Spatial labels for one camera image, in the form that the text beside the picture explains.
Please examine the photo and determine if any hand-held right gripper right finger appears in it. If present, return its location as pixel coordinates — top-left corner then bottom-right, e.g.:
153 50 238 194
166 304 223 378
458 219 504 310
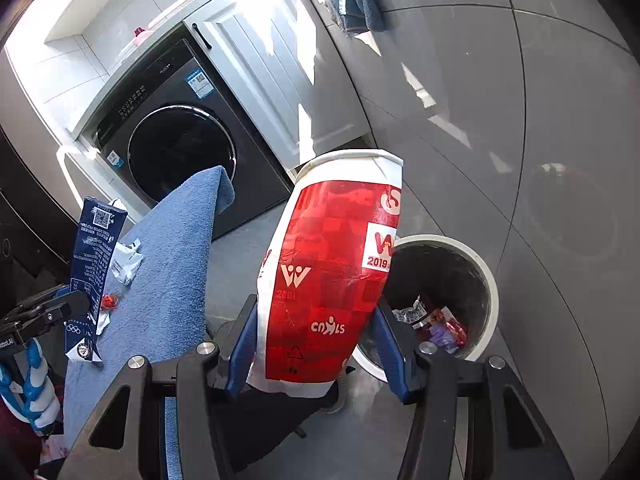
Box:
375 300 576 480

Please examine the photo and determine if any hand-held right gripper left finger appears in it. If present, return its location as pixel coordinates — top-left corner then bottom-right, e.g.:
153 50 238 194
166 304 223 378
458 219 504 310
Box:
60 295 261 480

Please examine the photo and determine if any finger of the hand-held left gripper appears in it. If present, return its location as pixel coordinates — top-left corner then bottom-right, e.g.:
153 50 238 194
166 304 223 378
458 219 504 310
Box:
0 287 92 342

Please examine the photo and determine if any dark blue milk carton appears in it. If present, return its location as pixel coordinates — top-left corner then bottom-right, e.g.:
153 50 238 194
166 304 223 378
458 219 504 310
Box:
64 197 129 364

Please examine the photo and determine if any white round trash bin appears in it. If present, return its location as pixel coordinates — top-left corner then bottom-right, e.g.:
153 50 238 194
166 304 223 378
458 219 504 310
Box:
350 234 500 383

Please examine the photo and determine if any silver foil wrapper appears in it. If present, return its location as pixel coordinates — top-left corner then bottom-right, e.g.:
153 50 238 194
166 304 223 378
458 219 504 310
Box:
392 297 428 328

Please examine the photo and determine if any red snack wrapper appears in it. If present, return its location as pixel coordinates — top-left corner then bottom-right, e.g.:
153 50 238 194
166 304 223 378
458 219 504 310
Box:
422 309 470 348

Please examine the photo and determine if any crumpled white wrapper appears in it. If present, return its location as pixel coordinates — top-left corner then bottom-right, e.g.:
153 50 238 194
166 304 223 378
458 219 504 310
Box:
110 240 144 287

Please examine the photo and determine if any blue terry towel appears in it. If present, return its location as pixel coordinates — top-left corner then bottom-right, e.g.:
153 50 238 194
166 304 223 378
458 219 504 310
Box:
62 165 236 480

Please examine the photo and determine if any dark grey washing machine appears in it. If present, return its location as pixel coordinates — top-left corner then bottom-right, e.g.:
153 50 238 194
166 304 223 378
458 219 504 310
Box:
92 37 296 242

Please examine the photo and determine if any white cabinet door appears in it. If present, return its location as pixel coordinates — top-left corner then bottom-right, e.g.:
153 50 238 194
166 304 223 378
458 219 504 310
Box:
182 0 373 173

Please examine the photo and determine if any blue hanging towel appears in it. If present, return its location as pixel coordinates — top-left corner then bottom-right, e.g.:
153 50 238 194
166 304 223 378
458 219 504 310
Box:
325 0 386 36

